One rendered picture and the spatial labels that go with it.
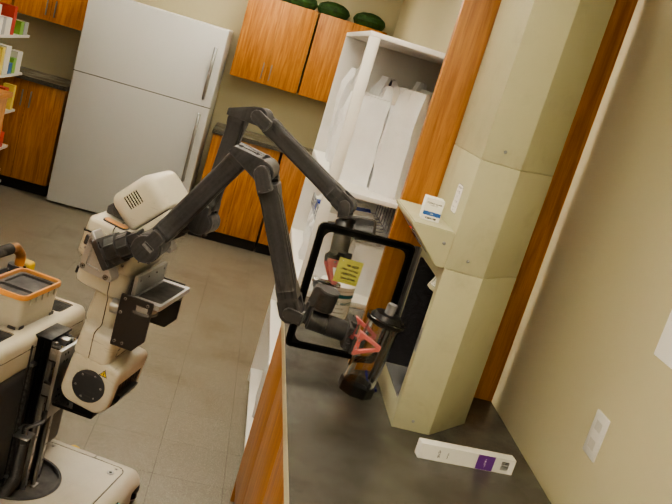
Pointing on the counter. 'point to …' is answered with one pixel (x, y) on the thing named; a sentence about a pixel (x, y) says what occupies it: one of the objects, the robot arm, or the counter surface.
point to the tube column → (532, 81)
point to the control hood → (429, 233)
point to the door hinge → (408, 280)
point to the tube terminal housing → (466, 291)
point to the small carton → (432, 208)
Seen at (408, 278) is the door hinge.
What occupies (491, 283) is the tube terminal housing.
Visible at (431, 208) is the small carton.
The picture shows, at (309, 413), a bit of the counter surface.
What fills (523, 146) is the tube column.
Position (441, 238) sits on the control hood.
